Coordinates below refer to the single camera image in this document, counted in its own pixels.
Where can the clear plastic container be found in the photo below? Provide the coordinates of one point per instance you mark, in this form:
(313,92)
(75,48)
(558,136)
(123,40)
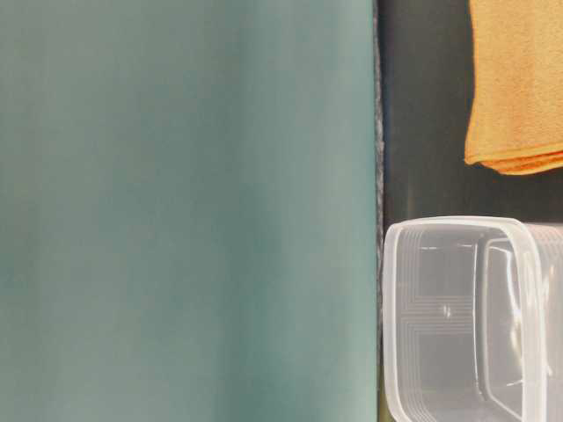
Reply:
(472,319)

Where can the folded orange towel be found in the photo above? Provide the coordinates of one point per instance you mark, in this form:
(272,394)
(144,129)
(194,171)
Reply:
(515,126)

